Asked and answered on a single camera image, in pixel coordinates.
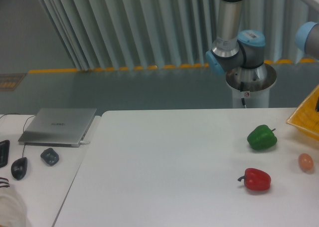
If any brown egg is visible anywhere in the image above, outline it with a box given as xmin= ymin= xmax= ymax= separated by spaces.
xmin=298 ymin=153 xmax=314 ymax=172

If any white sleeved forearm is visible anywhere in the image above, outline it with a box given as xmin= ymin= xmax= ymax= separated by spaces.
xmin=0 ymin=177 xmax=26 ymax=227

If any silver laptop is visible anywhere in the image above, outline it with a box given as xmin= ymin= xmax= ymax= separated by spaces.
xmin=18 ymin=108 xmax=96 ymax=147

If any black keyboard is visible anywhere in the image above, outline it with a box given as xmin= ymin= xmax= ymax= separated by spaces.
xmin=0 ymin=140 xmax=10 ymax=168

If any black computer mouse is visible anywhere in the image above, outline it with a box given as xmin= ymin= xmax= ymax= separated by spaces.
xmin=11 ymin=157 xmax=28 ymax=181

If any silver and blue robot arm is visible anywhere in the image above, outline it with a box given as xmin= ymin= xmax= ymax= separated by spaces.
xmin=206 ymin=0 xmax=319 ymax=74

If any black pedestal cable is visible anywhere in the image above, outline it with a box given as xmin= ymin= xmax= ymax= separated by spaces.
xmin=239 ymin=81 xmax=248 ymax=109

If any dark grey small device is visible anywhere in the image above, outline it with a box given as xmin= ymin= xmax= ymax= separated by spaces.
xmin=40 ymin=148 xmax=59 ymax=166

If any red bell pepper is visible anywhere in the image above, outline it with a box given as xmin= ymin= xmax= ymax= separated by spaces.
xmin=237 ymin=168 xmax=271 ymax=191

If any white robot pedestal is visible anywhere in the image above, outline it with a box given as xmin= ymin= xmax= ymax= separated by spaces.
xmin=226 ymin=63 xmax=277 ymax=108

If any grey pleated curtain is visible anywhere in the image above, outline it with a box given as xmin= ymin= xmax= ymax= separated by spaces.
xmin=40 ymin=0 xmax=319 ymax=71

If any yellow plastic basket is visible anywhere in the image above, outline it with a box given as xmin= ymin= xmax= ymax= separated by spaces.
xmin=286 ymin=85 xmax=319 ymax=140

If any black mouse cable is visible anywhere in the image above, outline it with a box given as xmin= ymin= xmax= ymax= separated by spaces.
xmin=0 ymin=112 xmax=37 ymax=159

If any green bell pepper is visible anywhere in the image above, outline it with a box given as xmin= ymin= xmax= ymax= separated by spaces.
xmin=247 ymin=125 xmax=277 ymax=151

